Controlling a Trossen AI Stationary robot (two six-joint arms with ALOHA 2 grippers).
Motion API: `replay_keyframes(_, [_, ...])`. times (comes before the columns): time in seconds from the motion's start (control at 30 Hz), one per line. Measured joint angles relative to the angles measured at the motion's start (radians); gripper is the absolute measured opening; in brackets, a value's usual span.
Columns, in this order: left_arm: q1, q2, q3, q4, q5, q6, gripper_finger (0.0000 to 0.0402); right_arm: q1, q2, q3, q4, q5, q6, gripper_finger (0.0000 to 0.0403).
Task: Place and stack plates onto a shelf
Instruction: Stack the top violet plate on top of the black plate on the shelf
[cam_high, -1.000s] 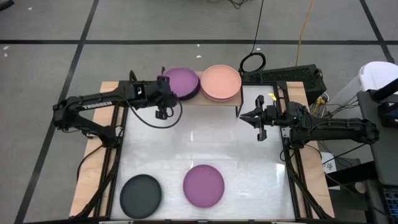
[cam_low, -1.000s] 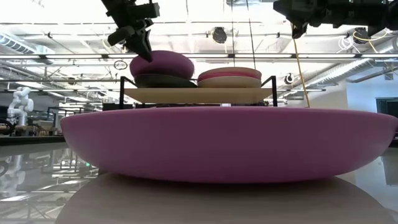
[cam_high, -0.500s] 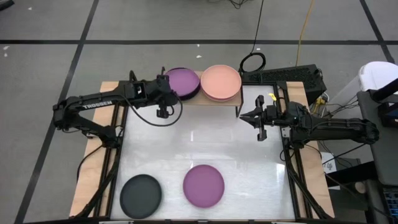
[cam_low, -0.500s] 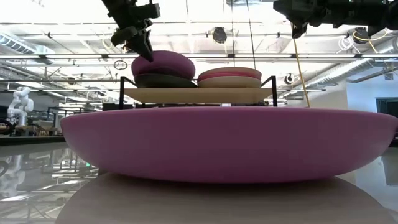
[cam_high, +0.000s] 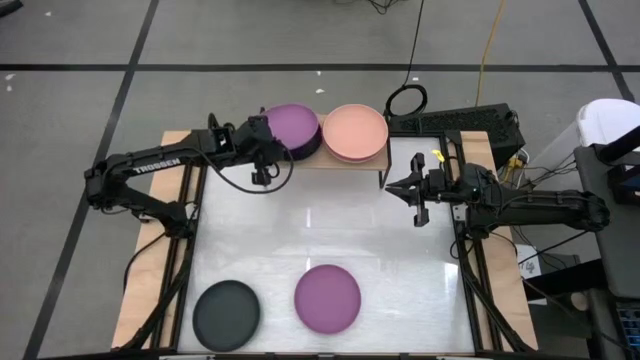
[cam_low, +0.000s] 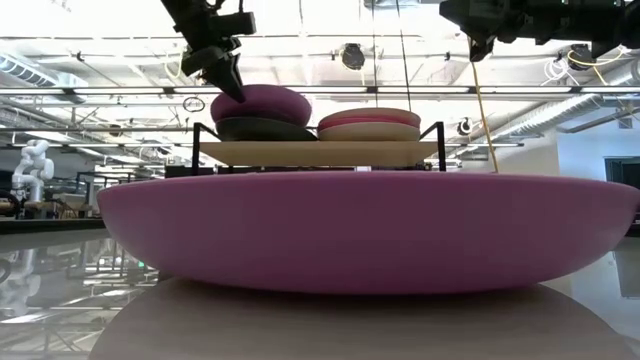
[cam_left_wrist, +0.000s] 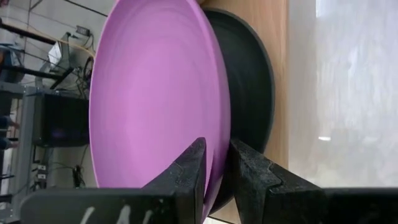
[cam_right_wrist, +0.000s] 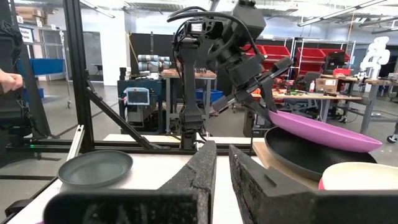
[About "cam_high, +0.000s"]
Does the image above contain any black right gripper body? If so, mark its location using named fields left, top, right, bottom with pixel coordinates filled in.
left=410, top=152, right=461, bottom=229

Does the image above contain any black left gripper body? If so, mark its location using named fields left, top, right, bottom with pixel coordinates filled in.
left=235, top=115, right=278, bottom=187

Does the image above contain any pale peach plate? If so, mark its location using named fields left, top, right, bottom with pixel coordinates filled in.
left=327, top=147, right=390, bottom=165

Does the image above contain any hot pink plate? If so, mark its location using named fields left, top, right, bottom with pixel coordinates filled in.
left=322, top=103, right=390, bottom=160

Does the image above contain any wooden shelf with black legs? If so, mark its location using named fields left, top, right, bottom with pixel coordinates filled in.
left=267, top=113, right=393, bottom=190

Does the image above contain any black perforated computer case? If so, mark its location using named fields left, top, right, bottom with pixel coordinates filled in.
left=388, top=102, right=527, bottom=170

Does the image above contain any white paper label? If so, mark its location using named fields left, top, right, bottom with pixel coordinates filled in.
left=516, top=243, right=542, bottom=279

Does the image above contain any plywood base board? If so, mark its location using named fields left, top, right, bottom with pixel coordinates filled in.
left=110, top=129, right=540, bottom=352

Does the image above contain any dark grey plate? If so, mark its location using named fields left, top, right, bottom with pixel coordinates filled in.
left=192, top=279, right=262, bottom=353

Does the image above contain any white bin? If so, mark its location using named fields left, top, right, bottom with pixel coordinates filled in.
left=576, top=97, right=640, bottom=151

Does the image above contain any keyboard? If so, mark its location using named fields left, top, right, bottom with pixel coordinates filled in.
left=615, top=298, right=640, bottom=354

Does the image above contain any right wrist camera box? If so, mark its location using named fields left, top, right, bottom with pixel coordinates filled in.
left=424, top=168, right=447, bottom=197

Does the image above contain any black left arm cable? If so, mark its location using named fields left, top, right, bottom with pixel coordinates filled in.
left=192, top=147, right=296, bottom=196

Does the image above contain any black cable with coil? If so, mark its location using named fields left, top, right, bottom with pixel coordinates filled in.
left=383, top=0, right=430, bottom=120

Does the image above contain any black aluminium rig frame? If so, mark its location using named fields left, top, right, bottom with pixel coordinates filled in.
left=117, top=130, right=539, bottom=359

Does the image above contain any yellow cable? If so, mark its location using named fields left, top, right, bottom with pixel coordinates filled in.
left=474, top=0, right=509, bottom=107

